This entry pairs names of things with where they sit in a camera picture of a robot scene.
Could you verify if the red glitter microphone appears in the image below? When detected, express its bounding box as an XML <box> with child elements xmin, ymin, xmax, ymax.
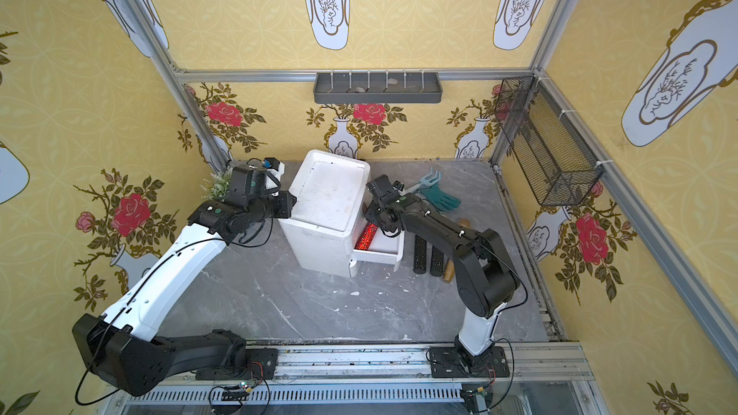
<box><xmin>355</xmin><ymin>223</ymin><xmax>379</xmax><ymax>251</ymax></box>

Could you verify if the white plastic drawer cabinet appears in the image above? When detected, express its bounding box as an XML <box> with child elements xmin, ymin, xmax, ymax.
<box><xmin>280</xmin><ymin>150</ymin><xmax>370</xmax><ymax>278</ymax></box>

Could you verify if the black rhinestone microphone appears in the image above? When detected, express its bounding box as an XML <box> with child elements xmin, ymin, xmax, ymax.
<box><xmin>412</xmin><ymin>236</ymin><xmax>428</xmax><ymax>275</ymax></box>
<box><xmin>430</xmin><ymin>247</ymin><xmax>446</xmax><ymax>277</ymax></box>

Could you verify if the gold glitter microphone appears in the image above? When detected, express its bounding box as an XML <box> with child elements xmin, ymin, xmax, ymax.
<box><xmin>442</xmin><ymin>218</ymin><xmax>471</xmax><ymax>284</ymax></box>

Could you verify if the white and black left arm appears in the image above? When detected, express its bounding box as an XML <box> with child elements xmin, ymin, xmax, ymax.
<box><xmin>72</xmin><ymin>158</ymin><xmax>297</xmax><ymax>396</ymax></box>

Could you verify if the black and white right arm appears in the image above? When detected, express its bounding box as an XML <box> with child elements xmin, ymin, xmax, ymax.
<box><xmin>365</xmin><ymin>175</ymin><xmax>521</xmax><ymax>359</ymax></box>

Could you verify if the green artificial potted plant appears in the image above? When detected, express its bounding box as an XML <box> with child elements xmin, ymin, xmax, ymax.
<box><xmin>202</xmin><ymin>169</ymin><xmax>233</xmax><ymax>201</ymax></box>

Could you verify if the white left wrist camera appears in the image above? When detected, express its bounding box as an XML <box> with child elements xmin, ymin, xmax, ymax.
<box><xmin>263</xmin><ymin>158</ymin><xmax>286</xmax><ymax>192</ymax></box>

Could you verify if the grey wall shelf tray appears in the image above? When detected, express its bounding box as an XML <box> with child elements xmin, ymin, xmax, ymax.
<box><xmin>313</xmin><ymin>70</ymin><xmax>444</xmax><ymax>105</ymax></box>

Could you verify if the black wire mesh basket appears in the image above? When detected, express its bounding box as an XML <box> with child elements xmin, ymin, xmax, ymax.
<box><xmin>495</xmin><ymin>76</ymin><xmax>603</xmax><ymax>207</ymax></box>

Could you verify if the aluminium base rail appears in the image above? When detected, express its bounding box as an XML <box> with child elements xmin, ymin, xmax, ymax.
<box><xmin>104</xmin><ymin>341</ymin><xmax>609</xmax><ymax>414</ymax></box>

